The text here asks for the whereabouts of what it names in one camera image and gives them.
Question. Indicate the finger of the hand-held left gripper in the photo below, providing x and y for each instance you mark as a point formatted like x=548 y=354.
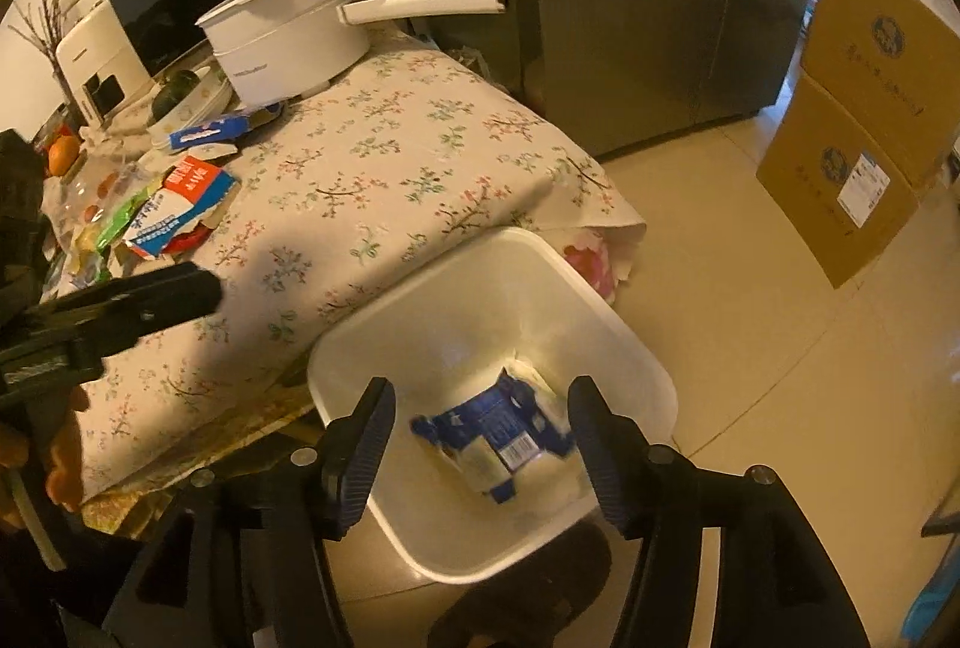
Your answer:
x=157 y=303

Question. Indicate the dry twigs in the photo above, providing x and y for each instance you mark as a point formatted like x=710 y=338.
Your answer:
x=45 y=25

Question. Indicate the green snack packet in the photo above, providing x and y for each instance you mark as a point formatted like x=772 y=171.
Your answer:
x=124 y=217

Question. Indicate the white plate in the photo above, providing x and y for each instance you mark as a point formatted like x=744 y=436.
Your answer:
x=206 y=97

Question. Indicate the person's left hand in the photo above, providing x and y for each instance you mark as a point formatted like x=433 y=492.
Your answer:
x=67 y=453

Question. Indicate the blue white milk carton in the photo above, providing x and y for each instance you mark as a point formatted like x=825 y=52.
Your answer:
x=487 y=427

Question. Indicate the white plastic bin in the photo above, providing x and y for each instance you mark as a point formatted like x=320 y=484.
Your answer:
x=450 y=288

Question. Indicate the orange fruit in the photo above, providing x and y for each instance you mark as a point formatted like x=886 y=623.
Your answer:
x=62 y=154

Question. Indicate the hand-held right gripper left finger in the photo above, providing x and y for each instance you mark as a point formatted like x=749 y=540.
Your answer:
x=364 y=468

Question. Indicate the red blue torn carton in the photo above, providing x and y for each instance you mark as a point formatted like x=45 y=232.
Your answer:
x=187 y=198

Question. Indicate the pink floral cloth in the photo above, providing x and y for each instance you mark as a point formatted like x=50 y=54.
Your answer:
x=592 y=262

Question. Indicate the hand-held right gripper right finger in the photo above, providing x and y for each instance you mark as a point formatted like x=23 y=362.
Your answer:
x=604 y=468

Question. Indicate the floral tablecloth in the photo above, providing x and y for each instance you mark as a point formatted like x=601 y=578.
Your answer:
x=390 y=168

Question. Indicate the grey refrigerator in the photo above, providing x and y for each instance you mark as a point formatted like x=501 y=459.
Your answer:
x=637 y=3

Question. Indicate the dark avocado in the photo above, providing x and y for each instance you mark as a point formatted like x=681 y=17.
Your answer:
x=174 y=93

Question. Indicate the white countertop appliance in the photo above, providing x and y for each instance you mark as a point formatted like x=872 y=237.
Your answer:
x=82 y=55

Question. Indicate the white electric pot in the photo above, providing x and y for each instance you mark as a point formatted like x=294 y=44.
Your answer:
x=285 y=40

